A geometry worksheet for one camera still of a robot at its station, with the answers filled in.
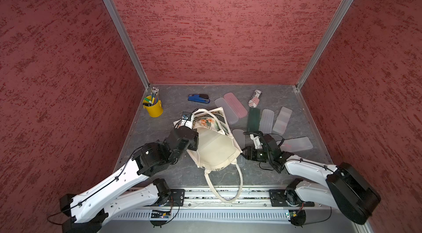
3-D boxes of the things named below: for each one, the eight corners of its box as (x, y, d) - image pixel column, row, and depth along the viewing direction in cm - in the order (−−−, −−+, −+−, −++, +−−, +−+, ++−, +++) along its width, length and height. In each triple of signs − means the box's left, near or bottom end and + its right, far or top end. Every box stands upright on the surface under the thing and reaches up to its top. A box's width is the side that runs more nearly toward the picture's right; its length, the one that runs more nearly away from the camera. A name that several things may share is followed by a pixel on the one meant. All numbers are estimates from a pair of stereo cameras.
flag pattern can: (247, 106, 111) (247, 103, 108) (253, 92, 120) (254, 88, 117) (255, 109, 110) (256, 106, 107) (261, 95, 118) (263, 91, 115)
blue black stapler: (188, 101, 114) (187, 97, 111) (190, 95, 117) (189, 91, 115) (209, 104, 112) (209, 100, 109) (210, 98, 116) (210, 94, 113)
